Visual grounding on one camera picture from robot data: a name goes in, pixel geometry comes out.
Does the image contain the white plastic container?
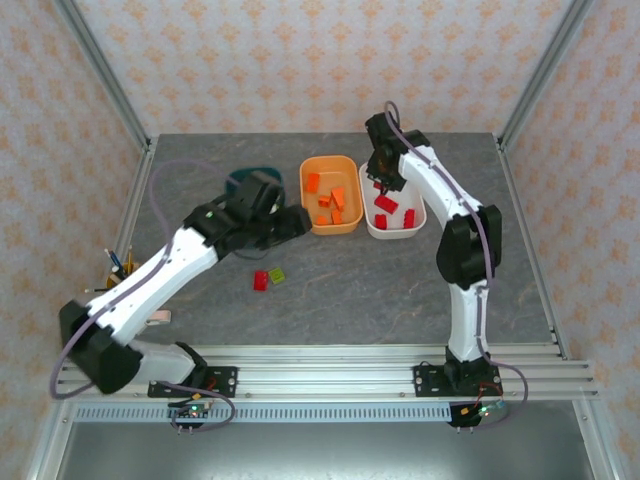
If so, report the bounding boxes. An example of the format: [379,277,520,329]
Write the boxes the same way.
[358,162,427,240]

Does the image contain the teal plastic container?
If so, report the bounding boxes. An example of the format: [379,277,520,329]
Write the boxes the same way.
[225,167,287,197]

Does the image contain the orange plastic container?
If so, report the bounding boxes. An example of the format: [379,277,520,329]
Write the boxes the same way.
[298,155,365,236]

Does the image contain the yellow pencil cup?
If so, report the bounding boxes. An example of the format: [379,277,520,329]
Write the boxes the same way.
[103,267,141,291]

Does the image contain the left circuit board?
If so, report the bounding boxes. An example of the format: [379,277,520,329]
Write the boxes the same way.
[167,402,214,432]

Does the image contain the circuit board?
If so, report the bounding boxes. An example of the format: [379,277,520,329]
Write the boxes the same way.
[167,402,214,432]
[449,401,507,432]

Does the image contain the grey metal panel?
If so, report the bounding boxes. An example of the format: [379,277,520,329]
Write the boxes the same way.
[24,419,619,480]

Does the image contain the right circuit board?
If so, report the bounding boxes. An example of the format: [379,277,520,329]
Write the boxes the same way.
[449,401,507,432]

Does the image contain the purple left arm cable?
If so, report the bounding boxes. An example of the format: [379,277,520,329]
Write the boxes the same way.
[49,158,237,432]

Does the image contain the aluminium table side rail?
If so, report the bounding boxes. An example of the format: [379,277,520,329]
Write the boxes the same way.
[79,134,159,364]
[494,134,571,359]

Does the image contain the aluminium mounting rail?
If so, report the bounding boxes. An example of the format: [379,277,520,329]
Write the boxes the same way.
[52,343,599,401]

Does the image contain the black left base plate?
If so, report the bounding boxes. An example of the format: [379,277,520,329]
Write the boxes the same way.
[147,366,239,399]

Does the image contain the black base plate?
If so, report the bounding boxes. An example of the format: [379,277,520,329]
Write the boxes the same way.
[147,366,239,399]
[412,364,501,400]

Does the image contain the aluminium frame post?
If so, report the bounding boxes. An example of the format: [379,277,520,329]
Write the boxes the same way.
[52,0,154,154]
[497,0,596,154]

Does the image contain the slotted grey cable tray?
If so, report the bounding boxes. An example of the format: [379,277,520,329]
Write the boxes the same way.
[74,403,454,424]

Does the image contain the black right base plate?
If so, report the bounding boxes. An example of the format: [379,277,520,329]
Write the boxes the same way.
[412,364,501,400]

